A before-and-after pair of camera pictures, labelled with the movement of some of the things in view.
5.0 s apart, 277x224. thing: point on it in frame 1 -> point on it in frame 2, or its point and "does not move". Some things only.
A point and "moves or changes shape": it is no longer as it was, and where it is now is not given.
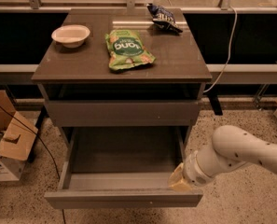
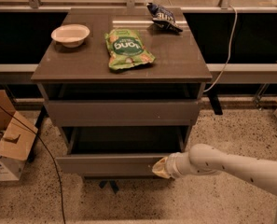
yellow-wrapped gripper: [192, 171] -> [172, 166]
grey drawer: [120, 168] moves or changes shape
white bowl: [71, 35] does not move
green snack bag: [126, 49] does not move
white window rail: [211, 68] does not move
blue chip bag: [163, 18] does not move
